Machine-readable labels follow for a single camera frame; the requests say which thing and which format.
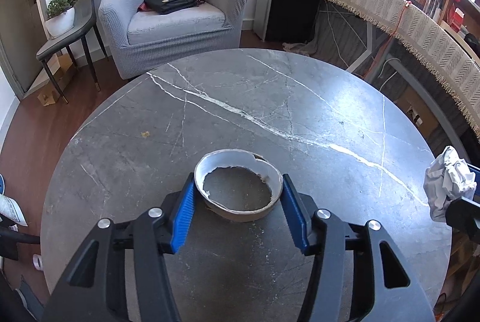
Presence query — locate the white paper ball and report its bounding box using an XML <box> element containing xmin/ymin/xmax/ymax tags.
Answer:
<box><xmin>423</xmin><ymin>146</ymin><xmax>478</xmax><ymax>222</ymax></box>

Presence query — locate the torn brown paper cup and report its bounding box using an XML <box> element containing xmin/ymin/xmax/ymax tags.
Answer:
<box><xmin>193</xmin><ymin>149</ymin><xmax>283</xmax><ymax>223</ymax></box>

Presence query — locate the beige fringed tablecloth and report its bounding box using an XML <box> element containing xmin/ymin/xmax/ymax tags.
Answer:
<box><xmin>327</xmin><ymin>0</ymin><xmax>480</xmax><ymax>134</ymax></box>

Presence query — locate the cardboard box on floor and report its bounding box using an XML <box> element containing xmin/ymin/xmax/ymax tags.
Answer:
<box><xmin>37</xmin><ymin>55</ymin><xmax>77</xmax><ymax>107</ymax></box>

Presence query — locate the brown door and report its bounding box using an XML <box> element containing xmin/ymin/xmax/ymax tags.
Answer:
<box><xmin>1</xmin><ymin>0</ymin><xmax>47</xmax><ymax>97</ymax></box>

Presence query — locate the grey armchair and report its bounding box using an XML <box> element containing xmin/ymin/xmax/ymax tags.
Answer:
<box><xmin>97</xmin><ymin>0</ymin><xmax>247</xmax><ymax>80</ymax></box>

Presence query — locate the grey dining chair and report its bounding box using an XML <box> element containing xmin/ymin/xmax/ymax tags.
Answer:
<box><xmin>36</xmin><ymin>0</ymin><xmax>107</xmax><ymax>89</ymax></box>

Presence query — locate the potted plant white pot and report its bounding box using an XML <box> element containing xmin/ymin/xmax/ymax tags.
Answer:
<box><xmin>46</xmin><ymin>0</ymin><xmax>80</xmax><ymax>38</ymax></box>

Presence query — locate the black handbag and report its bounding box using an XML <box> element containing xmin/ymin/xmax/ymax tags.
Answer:
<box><xmin>138</xmin><ymin>0</ymin><xmax>205</xmax><ymax>15</ymax></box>

